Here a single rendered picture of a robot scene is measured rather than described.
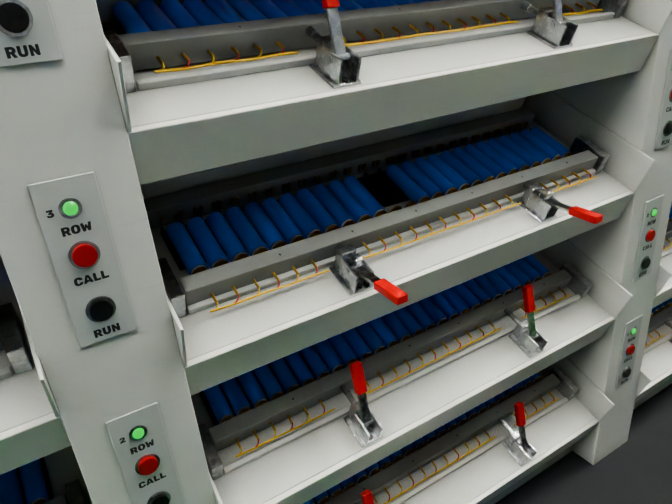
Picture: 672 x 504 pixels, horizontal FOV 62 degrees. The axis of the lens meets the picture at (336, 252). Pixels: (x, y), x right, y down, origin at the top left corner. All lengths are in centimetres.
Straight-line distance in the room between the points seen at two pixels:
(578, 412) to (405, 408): 40
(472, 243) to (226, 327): 28
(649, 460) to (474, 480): 36
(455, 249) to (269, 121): 27
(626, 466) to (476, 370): 42
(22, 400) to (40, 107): 22
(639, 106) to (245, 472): 63
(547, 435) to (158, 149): 74
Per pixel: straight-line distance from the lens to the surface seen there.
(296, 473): 63
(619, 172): 83
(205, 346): 49
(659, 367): 115
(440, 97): 54
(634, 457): 111
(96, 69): 40
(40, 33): 39
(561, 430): 97
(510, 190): 70
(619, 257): 86
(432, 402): 70
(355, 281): 52
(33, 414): 48
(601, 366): 96
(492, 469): 89
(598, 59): 70
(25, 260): 41
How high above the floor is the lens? 75
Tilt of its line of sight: 25 degrees down
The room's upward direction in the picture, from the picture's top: 5 degrees counter-clockwise
